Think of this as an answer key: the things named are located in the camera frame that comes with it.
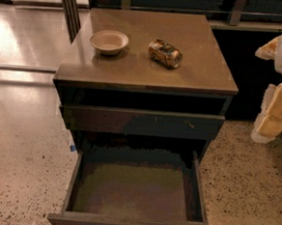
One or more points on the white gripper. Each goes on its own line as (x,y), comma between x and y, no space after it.
(269,120)

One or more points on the crushed orange soda can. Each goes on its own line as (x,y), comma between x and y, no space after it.
(165,53)

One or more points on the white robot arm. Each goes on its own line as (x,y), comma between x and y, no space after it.
(278,58)

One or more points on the dark wooden drawer cabinet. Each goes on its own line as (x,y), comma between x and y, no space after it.
(202,84)

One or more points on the open middle drawer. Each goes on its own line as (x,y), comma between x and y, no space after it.
(129,187)

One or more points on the closed top drawer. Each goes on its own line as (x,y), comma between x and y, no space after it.
(141,122)

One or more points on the beige paper bowl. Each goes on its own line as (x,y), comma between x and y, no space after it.
(109,42)

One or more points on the blue tape piece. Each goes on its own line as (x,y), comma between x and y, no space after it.
(72,148)

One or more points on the dark metal railing post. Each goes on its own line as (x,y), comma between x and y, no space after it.
(72,18)

